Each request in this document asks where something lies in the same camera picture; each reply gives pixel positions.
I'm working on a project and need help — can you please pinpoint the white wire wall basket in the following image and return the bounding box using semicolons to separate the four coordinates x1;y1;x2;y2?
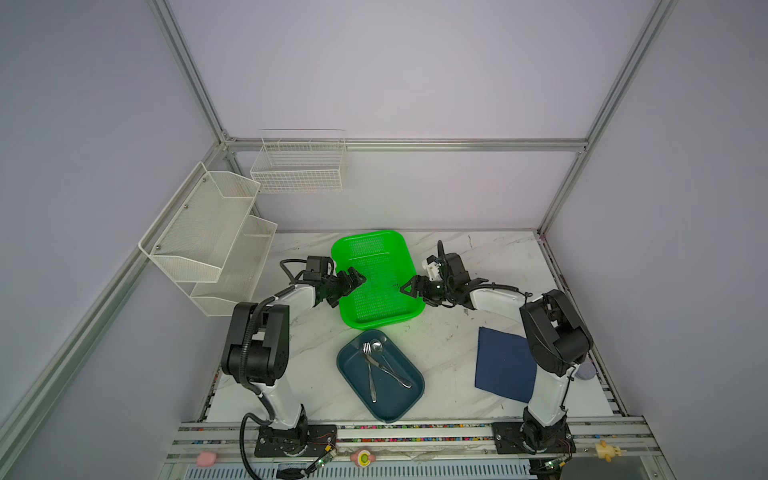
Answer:
250;129;347;194

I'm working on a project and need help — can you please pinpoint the green plastic perforated basket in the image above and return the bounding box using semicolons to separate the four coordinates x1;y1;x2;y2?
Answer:
331;230;425;330

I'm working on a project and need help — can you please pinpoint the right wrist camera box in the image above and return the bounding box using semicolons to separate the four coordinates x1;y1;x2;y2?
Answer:
422;252;470;284

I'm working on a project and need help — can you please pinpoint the yellow duck toy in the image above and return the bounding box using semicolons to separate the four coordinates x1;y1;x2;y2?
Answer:
595;440;624;462

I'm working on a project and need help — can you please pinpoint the yellow pink round toy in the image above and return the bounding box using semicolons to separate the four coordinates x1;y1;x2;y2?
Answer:
350;449;376;468

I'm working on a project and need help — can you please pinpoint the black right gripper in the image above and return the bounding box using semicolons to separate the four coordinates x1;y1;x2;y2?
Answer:
399;277;454;305

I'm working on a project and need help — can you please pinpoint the aluminium front rail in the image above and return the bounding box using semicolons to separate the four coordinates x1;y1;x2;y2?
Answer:
158;416;675;479

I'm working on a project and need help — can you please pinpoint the silver spoon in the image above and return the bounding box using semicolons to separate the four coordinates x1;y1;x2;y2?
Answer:
371;339;391;368

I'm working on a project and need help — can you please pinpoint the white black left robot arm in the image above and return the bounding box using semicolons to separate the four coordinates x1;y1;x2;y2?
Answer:
220;267;367;430

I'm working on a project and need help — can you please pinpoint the aluminium frame post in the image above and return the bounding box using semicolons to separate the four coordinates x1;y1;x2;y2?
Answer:
148;0;228;149

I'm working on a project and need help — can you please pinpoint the dark teal plastic tray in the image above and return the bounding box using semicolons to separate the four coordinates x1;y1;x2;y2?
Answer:
336;330;426;424

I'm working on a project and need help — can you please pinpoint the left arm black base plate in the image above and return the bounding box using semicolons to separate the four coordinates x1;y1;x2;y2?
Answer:
252;424;338;458

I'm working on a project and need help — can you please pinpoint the pink toy on rail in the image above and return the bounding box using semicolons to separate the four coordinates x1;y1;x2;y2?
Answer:
196;451;217;468

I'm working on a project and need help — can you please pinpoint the dark blue paper napkin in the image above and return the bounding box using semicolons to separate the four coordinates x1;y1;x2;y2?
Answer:
474;327;537;404

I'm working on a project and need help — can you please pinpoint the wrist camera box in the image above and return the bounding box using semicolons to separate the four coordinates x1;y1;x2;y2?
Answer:
303;255;335;281
422;252;470;284

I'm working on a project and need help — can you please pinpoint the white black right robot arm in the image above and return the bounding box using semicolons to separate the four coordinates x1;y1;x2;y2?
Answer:
400;275;593;453

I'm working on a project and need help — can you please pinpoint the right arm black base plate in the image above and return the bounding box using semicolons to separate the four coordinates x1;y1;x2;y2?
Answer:
491;419;575;455

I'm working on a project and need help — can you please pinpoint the silver fork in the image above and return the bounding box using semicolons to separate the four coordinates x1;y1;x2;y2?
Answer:
361;342;378;404

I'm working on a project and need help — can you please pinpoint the silver table knife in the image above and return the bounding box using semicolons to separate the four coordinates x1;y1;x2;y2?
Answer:
362;342;412;389

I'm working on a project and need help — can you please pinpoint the white mesh wall shelf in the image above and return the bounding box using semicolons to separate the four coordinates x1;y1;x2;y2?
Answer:
138;163;277;317

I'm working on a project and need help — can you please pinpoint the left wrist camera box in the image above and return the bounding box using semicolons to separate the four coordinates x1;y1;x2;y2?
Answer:
303;255;335;281

